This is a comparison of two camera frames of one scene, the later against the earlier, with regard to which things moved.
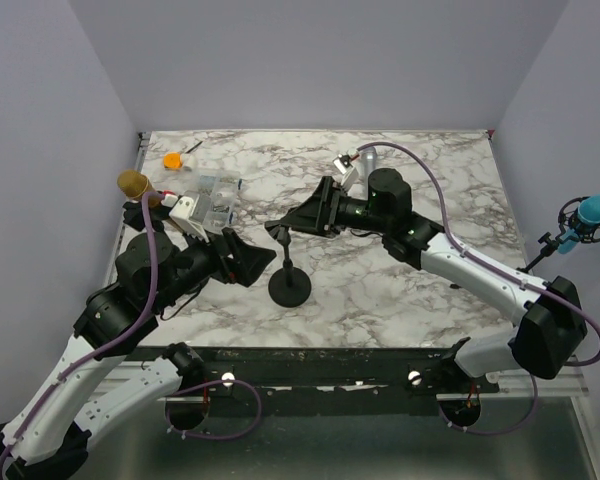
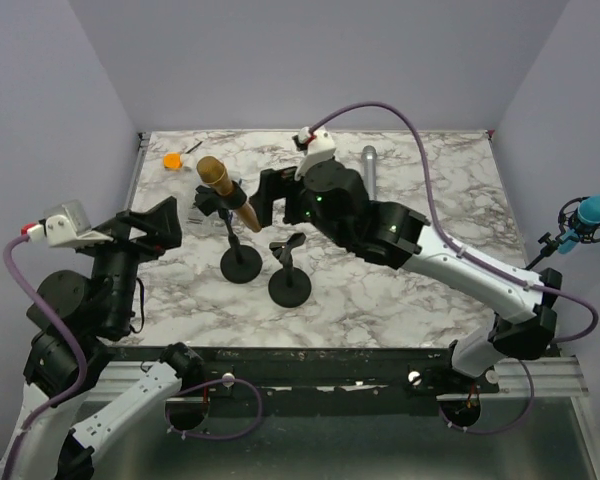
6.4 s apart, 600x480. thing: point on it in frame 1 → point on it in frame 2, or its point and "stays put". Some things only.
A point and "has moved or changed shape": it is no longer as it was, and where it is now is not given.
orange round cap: [172, 160] stays put
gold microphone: [135, 184] → [212, 170]
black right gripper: [314, 214] → [274, 184]
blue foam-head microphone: [592, 211] stays put
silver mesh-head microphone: [368, 163] stays put
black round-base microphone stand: [288, 286] has moved or changed shape
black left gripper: [249, 260] → [161, 223]
